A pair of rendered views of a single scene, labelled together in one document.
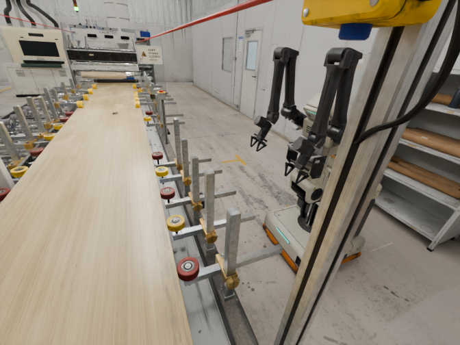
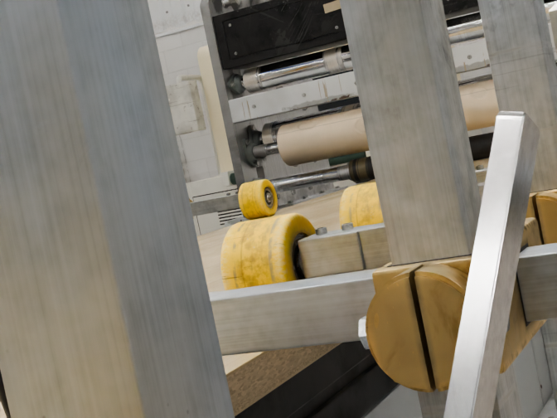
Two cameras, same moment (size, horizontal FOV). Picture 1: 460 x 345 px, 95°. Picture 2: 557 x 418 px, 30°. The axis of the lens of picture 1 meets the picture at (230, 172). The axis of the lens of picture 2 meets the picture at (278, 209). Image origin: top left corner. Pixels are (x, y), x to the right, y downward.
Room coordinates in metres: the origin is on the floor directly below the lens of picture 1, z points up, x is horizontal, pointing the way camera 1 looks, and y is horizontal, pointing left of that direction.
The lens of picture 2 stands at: (2.45, 0.70, 1.03)
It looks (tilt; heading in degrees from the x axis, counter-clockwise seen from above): 3 degrees down; 50
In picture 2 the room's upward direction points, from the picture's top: 12 degrees counter-clockwise
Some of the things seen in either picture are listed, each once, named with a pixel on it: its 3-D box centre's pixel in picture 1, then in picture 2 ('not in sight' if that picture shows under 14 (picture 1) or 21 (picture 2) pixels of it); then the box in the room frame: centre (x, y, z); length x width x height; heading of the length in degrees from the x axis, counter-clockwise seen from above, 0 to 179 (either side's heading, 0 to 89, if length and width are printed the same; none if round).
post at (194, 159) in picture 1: (195, 194); not in sight; (0.97, 0.19, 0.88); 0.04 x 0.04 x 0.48; 24
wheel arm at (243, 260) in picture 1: (236, 263); not in sight; (0.57, -0.05, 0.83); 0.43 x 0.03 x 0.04; 114
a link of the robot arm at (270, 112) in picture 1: (276, 87); not in sight; (1.45, -0.27, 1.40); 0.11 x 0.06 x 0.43; 25
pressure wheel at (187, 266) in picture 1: (188, 274); not in sight; (0.49, 0.13, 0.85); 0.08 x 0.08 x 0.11
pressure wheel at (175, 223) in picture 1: (176, 228); not in sight; (0.72, 0.23, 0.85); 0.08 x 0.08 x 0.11
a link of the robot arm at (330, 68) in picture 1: (326, 101); not in sight; (1.06, -0.44, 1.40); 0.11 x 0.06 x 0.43; 25
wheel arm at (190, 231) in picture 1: (215, 225); not in sight; (0.80, 0.05, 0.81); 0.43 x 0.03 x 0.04; 114
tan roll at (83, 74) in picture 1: (116, 74); (484, 104); (4.71, 2.48, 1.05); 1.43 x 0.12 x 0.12; 114
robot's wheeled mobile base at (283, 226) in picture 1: (310, 233); not in sight; (1.45, -0.78, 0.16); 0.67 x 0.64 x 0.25; 114
